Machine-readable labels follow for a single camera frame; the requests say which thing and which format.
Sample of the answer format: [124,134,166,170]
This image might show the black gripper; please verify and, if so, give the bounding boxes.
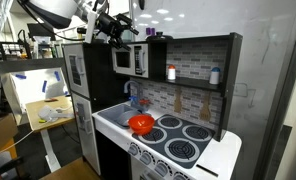
[96,12,140,52]

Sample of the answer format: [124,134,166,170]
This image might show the orange plastic bowl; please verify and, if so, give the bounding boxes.
[127,114,156,136]

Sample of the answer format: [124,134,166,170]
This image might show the small grey stove burner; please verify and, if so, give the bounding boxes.
[181,124,213,142]
[157,115,183,130]

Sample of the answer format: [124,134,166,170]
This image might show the large grey stove burner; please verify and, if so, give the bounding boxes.
[163,137,201,163]
[137,128,168,145]

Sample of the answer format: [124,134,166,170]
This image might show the dark grey stove panel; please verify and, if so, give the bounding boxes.
[131,113,217,170]

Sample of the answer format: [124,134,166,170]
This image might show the grey stove knob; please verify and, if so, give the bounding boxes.
[128,143,140,156]
[172,171,189,180]
[154,160,170,177]
[139,151,152,165]

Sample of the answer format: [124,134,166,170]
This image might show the white toy oven door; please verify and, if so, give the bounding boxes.
[130,156,172,180]

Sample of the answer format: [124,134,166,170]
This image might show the black pan lid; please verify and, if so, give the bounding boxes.
[146,31,174,42]

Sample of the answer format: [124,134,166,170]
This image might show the grey toy faucet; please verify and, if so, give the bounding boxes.
[123,79,144,112]

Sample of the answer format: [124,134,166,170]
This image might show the white shaker orange cap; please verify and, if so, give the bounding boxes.
[167,64,177,81]

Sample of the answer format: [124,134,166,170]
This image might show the toy kitchen unit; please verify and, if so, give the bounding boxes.
[62,32,244,180]

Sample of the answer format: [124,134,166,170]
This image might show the grey sink basin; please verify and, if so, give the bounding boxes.
[97,103,152,130]

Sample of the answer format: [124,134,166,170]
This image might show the grey metal pot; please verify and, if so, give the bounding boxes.
[116,109,139,128]

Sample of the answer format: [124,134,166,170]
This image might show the plain wooden spatula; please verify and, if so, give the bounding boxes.
[173,87,184,114]

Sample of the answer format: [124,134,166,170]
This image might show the black monitor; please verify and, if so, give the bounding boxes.
[26,22,57,43]

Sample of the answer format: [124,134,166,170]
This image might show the white shaker blue cap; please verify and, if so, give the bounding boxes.
[209,66,222,85]

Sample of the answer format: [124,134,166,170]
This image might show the grey shelf beam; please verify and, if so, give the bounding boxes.
[0,57,64,75]

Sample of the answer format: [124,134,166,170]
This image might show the white plastic device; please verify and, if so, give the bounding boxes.
[37,105,75,123]

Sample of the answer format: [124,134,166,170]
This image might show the white board panel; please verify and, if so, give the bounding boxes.
[1,68,71,116]

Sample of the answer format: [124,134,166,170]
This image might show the slotted wooden spatula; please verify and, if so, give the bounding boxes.
[199,91,213,122]

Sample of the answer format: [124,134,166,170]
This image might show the wooden desk white legs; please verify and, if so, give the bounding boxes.
[25,95,76,173]

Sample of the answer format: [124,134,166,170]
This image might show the wooden table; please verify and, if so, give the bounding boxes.
[39,157,103,180]

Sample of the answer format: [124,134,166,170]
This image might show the black wire rack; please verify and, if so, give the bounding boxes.
[0,41,33,61]

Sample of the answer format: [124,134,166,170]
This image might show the white cable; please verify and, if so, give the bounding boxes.
[0,128,36,158]

